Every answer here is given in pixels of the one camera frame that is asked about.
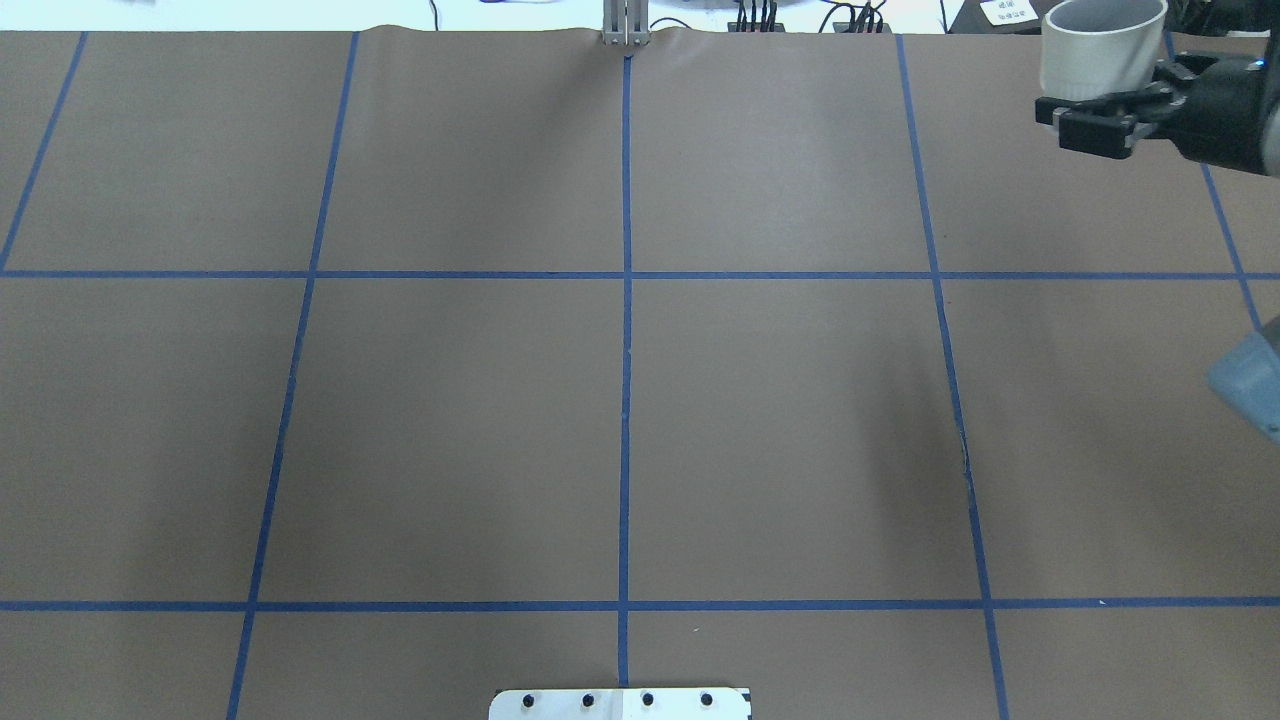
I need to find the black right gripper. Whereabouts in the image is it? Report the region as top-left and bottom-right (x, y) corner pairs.
(1034, 53), (1279, 178)

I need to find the white HOME mug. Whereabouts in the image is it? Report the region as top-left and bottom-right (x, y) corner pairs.
(1039, 1), (1169, 101)

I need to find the brown paper table cover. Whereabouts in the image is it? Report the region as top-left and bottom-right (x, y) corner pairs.
(3, 27), (1277, 719)

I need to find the aluminium frame post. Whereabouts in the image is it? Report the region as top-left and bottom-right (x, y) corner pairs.
(602, 0), (650, 47)

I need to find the white camera mast with base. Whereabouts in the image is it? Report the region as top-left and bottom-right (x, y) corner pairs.
(486, 687), (753, 719)

